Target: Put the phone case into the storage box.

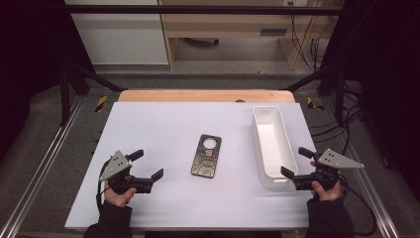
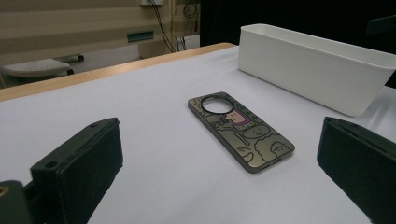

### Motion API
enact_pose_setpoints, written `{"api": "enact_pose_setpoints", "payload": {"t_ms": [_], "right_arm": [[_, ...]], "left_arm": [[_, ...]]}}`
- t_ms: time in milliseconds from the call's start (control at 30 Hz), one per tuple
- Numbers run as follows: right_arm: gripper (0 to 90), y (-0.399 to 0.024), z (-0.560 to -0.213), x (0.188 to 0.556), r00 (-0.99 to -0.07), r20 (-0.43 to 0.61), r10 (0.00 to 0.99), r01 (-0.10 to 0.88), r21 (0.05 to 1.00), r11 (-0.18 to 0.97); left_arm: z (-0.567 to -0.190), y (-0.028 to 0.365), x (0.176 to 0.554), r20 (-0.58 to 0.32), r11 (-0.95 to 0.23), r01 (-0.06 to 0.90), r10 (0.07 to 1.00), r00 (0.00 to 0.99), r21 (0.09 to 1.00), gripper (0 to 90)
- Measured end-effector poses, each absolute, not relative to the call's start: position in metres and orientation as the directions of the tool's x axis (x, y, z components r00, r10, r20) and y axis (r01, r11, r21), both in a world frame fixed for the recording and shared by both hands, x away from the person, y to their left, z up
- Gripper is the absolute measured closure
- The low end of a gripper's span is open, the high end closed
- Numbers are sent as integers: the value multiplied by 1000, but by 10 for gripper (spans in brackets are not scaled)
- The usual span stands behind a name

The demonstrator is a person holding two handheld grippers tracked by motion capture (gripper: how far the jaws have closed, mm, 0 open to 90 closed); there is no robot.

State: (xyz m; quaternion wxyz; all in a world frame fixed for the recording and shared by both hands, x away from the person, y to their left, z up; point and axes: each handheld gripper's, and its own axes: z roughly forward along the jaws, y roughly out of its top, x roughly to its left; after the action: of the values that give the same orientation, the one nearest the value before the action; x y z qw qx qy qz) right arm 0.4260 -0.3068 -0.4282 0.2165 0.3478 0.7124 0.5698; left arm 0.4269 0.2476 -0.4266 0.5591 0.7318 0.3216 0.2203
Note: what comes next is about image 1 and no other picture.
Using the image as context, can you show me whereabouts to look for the black floor cables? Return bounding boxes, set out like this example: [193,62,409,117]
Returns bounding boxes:
[308,83,365,157]

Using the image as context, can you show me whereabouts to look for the yellow black hazard tape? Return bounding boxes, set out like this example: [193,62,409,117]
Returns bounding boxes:
[306,96,325,112]
[94,95,109,113]

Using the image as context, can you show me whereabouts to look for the right hand-held gripper cable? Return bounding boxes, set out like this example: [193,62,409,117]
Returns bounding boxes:
[336,173,378,237]

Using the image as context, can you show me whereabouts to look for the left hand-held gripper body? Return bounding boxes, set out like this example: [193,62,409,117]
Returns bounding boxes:
[99,150,155,195]

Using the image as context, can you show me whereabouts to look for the person's left hand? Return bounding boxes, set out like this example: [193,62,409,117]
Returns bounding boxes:
[103,182,138,208]

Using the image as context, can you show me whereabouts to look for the white table cover sheet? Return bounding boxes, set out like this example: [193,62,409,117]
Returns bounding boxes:
[64,101,319,231]

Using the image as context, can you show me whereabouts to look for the left hand-held gripper cable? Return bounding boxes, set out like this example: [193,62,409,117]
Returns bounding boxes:
[95,160,112,212]

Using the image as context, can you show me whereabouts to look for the dark curtain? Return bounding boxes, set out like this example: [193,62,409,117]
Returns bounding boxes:
[321,0,420,192]
[0,0,97,163]

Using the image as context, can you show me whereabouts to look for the white cabinet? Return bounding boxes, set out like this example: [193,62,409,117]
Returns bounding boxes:
[64,0,169,66]

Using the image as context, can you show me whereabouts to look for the black metal frame bar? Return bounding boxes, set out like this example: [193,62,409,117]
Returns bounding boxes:
[62,4,351,16]

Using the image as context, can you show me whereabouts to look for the aluminium rail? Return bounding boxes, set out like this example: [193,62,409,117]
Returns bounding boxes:
[0,95,85,238]
[321,97,402,238]

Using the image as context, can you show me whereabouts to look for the hand-held gripper cable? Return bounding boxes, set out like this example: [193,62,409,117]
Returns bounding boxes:
[336,173,378,237]
[95,160,112,212]

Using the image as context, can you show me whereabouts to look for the bundle of hanging cables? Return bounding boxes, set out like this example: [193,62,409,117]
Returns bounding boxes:
[289,13,338,71]

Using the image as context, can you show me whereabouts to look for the person's right hand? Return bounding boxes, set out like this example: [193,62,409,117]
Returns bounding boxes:
[310,179,343,202]

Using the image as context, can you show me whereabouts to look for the wooden desk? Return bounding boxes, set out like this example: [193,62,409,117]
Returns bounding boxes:
[157,0,345,71]

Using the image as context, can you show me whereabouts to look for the white oblong plastic bin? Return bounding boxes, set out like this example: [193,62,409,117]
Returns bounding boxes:
[251,105,300,190]

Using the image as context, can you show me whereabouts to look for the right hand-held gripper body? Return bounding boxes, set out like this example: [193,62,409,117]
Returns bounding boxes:
[292,148,366,192]

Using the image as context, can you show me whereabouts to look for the black metal stand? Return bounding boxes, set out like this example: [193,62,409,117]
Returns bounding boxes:
[58,60,128,127]
[280,62,348,125]

